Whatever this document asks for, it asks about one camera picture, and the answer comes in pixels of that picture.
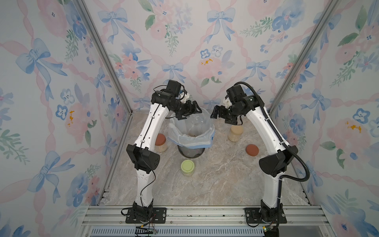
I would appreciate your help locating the left red lid jar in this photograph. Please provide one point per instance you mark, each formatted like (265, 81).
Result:
(160, 145)

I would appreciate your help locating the green lid jar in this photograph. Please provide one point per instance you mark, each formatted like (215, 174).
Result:
(187, 167)

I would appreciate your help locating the black mesh trash bin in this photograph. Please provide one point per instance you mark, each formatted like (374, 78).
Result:
(191, 153)

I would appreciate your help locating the white trash bag liner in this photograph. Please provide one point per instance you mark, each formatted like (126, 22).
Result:
(177, 129)

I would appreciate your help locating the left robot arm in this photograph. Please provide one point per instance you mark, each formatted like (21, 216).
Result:
(173, 98)

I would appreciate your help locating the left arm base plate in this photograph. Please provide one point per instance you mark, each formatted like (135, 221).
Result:
(156, 215)

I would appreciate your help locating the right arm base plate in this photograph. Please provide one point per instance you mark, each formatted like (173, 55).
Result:
(254, 214)

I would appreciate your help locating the tan lid jar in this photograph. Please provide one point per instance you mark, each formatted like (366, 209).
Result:
(235, 133)

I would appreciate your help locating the glass jar with rice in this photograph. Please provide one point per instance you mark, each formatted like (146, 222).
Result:
(200, 120)

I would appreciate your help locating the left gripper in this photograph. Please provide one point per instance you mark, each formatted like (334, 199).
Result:
(190, 111)

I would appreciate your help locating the rice pile in bag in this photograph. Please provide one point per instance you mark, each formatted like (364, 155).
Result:
(194, 136)

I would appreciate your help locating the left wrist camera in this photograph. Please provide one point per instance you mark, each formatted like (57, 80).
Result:
(184, 96)

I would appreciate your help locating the red jar lid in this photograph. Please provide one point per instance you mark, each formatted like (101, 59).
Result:
(252, 150)

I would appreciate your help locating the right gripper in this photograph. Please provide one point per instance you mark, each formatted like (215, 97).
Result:
(221, 114)

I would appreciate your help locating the aluminium front rail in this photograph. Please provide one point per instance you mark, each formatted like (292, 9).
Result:
(206, 221)

